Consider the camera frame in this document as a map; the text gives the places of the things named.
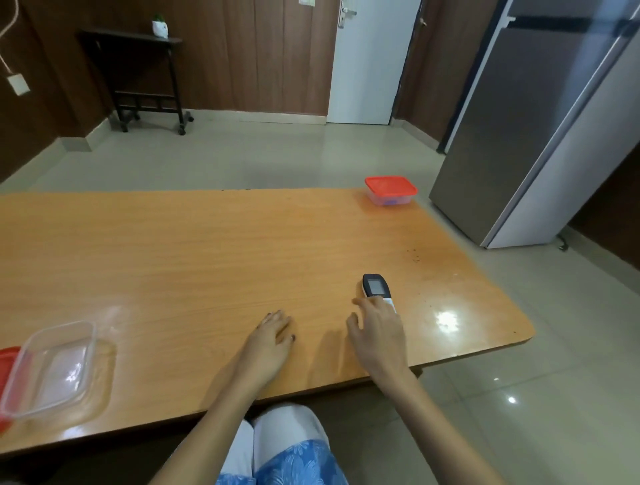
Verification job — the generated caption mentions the red-lidded plastic container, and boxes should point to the red-lidded plastic container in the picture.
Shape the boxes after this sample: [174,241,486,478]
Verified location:
[364,175,419,208]

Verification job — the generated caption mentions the person's left forearm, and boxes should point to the person's left forearm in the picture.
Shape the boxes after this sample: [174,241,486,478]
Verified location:
[148,369,274,485]

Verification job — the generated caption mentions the person's right forearm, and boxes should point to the person's right forearm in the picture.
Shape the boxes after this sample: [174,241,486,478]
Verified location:
[372,367,507,485]

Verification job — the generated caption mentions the white infrared thermometer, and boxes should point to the white infrared thermometer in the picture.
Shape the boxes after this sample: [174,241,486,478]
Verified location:
[361,273,398,314]

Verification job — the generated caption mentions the person's right hand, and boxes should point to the person's right hand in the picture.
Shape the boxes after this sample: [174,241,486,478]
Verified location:
[346,297,412,381]

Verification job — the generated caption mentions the red plastic lid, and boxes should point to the red plastic lid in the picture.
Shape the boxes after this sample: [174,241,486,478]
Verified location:
[0,346,24,435]

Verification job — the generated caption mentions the blue floral garment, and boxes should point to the blue floral garment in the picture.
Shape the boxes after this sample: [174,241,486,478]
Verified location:
[215,438,350,485]

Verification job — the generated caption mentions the black wheeled side table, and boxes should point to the black wheeled side table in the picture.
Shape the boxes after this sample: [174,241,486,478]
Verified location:
[76,28,195,136]

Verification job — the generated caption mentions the white cable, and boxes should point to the white cable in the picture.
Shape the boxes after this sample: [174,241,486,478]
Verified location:
[0,0,20,77]

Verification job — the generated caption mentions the grey refrigerator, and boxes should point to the grey refrigerator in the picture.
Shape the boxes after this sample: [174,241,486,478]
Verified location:
[429,0,640,250]

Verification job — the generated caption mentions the white trousers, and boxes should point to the white trousers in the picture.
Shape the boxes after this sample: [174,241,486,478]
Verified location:
[219,404,332,485]

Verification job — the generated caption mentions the clear empty plastic container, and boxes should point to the clear empty plastic container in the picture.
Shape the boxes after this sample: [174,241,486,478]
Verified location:
[0,321,97,421]

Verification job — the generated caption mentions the white door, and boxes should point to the white door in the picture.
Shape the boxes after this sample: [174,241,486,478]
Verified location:
[326,0,424,126]

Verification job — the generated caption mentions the person's left hand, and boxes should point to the person's left hand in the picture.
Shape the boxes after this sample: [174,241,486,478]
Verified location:
[239,310,297,388]

